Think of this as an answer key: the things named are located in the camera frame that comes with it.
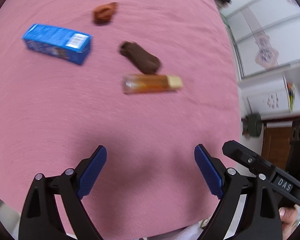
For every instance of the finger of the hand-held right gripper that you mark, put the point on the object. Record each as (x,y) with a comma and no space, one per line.
(242,156)

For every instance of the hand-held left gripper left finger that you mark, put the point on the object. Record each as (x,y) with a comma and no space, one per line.
(92,172)

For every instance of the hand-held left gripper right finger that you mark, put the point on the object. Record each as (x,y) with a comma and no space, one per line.
(208,172)

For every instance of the person's right hand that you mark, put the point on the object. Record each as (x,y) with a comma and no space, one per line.
(288,216)

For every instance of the brown wooden door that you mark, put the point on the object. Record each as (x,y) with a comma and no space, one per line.
(276,145)

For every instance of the white low cabinet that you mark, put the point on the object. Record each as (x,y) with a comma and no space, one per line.
(267,97)

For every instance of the colourful toy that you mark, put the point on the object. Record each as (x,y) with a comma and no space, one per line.
(290,95)

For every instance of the amber glass bottle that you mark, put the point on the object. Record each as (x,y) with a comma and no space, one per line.
(150,83)

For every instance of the white sliding wardrobe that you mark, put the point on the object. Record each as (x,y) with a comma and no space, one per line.
(265,30)

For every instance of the blue cardboard box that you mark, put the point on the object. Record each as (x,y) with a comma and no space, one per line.
(55,43)

